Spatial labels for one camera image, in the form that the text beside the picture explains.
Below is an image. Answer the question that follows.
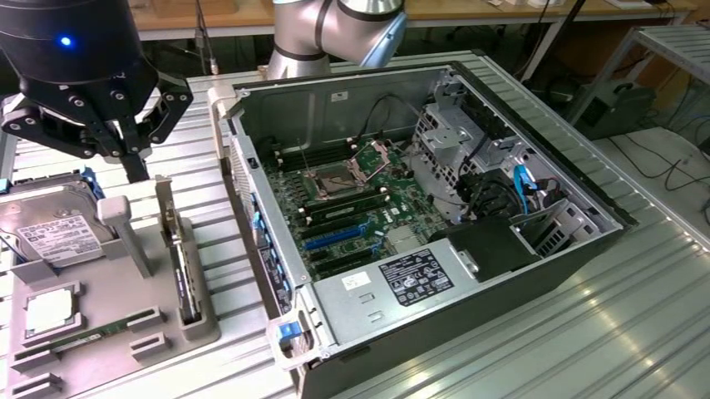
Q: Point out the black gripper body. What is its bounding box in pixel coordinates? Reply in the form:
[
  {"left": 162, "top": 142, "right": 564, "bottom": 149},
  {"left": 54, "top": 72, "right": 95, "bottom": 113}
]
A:
[{"left": 0, "top": 0, "right": 161, "bottom": 145}]

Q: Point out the black RAM slot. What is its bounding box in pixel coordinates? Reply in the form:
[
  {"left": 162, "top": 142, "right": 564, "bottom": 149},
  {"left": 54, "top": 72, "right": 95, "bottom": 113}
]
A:
[
  {"left": 276, "top": 151, "right": 356, "bottom": 171},
  {"left": 298, "top": 189, "right": 386, "bottom": 213},
  {"left": 274, "top": 143, "right": 353, "bottom": 161}
]

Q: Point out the black expansion slot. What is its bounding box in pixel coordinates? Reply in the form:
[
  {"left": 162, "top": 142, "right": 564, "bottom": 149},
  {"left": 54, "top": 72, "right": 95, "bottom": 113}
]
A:
[
  {"left": 314, "top": 255, "right": 376, "bottom": 278},
  {"left": 298, "top": 218, "right": 361, "bottom": 239},
  {"left": 308, "top": 248, "right": 372, "bottom": 266}
]

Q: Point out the blue expansion slot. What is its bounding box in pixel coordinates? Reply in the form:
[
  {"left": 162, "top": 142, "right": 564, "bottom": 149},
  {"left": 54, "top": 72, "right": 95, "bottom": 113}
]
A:
[{"left": 302, "top": 227, "right": 364, "bottom": 250}]

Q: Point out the blue disk carrier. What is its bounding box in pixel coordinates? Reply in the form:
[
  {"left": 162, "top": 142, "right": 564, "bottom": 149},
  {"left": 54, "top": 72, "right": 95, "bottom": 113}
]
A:
[{"left": 0, "top": 165, "right": 106, "bottom": 265}]

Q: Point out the black office chair base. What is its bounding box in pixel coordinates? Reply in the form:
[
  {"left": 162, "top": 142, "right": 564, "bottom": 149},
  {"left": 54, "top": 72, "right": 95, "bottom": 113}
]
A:
[{"left": 157, "top": 39, "right": 220, "bottom": 76}]

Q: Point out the silver hard disk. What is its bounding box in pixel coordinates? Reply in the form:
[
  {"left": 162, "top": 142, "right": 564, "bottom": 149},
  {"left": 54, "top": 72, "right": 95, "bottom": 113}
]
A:
[{"left": 0, "top": 178, "right": 106, "bottom": 267}]

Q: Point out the CPU socket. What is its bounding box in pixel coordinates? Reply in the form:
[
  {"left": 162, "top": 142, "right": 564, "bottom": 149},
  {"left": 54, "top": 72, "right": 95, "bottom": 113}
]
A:
[{"left": 301, "top": 164, "right": 370, "bottom": 203}]

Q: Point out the grey plastic parts rack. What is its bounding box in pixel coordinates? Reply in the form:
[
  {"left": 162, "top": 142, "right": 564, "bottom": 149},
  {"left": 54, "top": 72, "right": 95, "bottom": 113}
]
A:
[{"left": 0, "top": 195, "right": 224, "bottom": 399}]

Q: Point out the silver CPU chip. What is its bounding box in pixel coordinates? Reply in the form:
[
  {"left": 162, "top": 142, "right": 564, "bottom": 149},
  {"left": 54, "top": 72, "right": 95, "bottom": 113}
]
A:
[{"left": 23, "top": 288, "right": 78, "bottom": 333}]

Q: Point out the dark installed RAM stick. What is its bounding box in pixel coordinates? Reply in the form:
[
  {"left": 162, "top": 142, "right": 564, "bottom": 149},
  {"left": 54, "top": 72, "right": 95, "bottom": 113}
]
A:
[{"left": 306, "top": 199, "right": 389, "bottom": 224}]

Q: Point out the metal socket cover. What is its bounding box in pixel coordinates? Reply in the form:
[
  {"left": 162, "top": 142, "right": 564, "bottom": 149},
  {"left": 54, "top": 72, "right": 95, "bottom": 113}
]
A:
[{"left": 345, "top": 139, "right": 396, "bottom": 184}]

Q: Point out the green RAM stick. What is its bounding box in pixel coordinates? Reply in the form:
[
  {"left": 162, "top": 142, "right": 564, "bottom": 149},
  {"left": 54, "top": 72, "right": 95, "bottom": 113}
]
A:
[{"left": 49, "top": 318, "right": 137, "bottom": 354}]

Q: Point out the green motherboard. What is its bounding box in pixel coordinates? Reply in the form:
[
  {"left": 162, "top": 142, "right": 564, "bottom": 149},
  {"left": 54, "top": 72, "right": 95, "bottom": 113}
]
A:
[{"left": 260, "top": 136, "right": 449, "bottom": 279}]

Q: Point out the silver chipset heatsink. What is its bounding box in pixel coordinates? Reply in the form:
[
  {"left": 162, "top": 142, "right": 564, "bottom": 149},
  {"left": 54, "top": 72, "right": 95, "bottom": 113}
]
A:
[{"left": 385, "top": 227, "right": 430, "bottom": 253}]

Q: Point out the grey power supply unit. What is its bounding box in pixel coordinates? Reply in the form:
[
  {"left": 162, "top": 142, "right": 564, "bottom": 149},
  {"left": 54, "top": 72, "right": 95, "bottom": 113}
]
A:
[{"left": 309, "top": 239, "right": 477, "bottom": 350}]

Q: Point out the silver perforated disk bay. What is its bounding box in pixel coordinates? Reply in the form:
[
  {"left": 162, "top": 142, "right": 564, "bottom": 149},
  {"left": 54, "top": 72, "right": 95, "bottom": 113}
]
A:
[{"left": 412, "top": 101, "right": 503, "bottom": 217}]

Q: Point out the black open PC case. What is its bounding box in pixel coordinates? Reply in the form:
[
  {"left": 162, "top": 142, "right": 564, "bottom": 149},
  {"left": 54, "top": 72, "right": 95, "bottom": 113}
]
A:
[{"left": 206, "top": 60, "right": 639, "bottom": 399}]

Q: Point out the silver slanted disk bay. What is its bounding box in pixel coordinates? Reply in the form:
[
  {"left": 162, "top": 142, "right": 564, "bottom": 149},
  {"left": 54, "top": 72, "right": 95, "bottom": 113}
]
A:
[{"left": 509, "top": 199, "right": 603, "bottom": 257}]

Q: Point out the black floor case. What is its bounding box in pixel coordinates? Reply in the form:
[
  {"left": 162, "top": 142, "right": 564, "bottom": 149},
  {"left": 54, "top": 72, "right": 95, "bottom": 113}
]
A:
[{"left": 581, "top": 82, "right": 659, "bottom": 140}]

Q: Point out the metal slat side table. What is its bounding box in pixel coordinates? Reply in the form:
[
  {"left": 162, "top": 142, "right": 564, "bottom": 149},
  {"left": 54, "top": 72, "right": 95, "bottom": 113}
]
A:
[{"left": 564, "top": 24, "right": 710, "bottom": 126}]

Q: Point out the grey metal frame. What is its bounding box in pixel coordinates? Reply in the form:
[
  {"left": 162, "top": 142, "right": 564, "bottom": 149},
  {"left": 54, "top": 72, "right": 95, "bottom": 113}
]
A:
[{"left": 0, "top": 132, "right": 17, "bottom": 180}]

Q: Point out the thin grey hanging cable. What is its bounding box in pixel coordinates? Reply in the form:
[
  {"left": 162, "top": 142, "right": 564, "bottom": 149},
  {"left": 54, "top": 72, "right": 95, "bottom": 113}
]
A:
[{"left": 193, "top": 0, "right": 218, "bottom": 76}]

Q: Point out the black looped wire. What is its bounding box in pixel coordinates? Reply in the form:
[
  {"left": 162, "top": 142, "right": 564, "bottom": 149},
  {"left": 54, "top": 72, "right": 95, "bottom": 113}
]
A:
[{"left": 357, "top": 94, "right": 422, "bottom": 142}]

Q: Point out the black wire bundle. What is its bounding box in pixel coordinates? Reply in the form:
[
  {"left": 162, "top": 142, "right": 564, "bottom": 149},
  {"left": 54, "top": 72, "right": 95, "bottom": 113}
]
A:
[{"left": 458, "top": 170, "right": 525, "bottom": 219}]

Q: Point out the blue wire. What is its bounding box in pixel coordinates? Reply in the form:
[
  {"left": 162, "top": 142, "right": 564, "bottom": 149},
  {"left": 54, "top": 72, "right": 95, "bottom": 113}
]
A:
[{"left": 513, "top": 164, "right": 536, "bottom": 217}]

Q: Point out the wooden desk with white frame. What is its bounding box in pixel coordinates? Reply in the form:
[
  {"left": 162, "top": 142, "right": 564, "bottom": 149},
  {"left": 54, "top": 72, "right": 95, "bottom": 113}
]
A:
[{"left": 129, "top": 0, "right": 700, "bottom": 80}]

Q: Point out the red and black wire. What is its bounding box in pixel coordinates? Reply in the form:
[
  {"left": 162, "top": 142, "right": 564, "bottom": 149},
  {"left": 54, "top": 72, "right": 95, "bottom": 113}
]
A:
[{"left": 529, "top": 178, "right": 564, "bottom": 208}]

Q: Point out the black floor cable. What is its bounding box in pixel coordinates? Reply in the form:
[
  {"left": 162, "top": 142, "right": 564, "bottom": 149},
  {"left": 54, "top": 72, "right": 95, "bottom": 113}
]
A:
[{"left": 608, "top": 132, "right": 710, "bottom": 192}]

